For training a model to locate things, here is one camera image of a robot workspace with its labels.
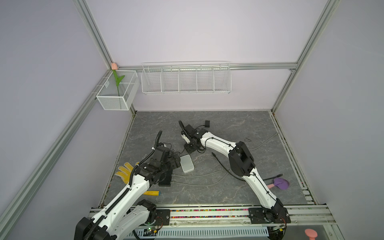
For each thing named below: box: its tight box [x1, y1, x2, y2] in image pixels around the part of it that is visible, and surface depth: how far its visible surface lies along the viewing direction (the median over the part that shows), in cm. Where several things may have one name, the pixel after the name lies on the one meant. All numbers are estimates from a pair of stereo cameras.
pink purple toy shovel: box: [267, 178, 290, 190], surface depth 84 cm
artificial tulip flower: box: [111, 62, 125, 97], surface depth 92 cm
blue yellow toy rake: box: [143, 190, 161, 196], surface depth 82 cm
